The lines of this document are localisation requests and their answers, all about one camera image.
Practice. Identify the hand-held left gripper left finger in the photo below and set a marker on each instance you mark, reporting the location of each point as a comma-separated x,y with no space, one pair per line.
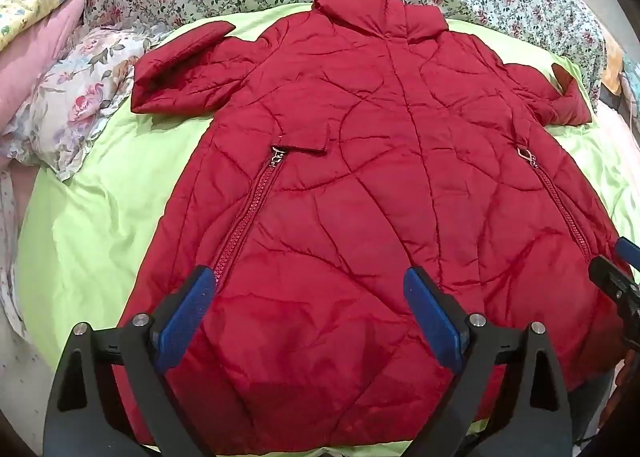
187,307

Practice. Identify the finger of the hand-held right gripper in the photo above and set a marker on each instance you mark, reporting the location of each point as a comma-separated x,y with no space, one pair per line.
607,274
629,249

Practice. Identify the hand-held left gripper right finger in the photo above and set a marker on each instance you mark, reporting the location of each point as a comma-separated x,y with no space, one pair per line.
432,309

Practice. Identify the red quilted jacket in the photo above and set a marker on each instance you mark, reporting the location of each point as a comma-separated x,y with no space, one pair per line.
350,162

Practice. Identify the pale pink blanket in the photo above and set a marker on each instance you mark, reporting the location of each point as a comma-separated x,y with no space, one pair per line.
622,162

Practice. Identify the lime green bedsheet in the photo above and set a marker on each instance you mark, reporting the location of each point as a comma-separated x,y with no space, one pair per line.
100,237

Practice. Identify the white floral bedsheet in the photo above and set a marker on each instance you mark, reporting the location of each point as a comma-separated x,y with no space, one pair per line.
12,262

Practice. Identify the large rose print pillow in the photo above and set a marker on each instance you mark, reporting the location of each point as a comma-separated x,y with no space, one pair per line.
75,97

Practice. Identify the pink pillow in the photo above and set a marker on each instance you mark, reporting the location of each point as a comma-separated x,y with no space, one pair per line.
35,72

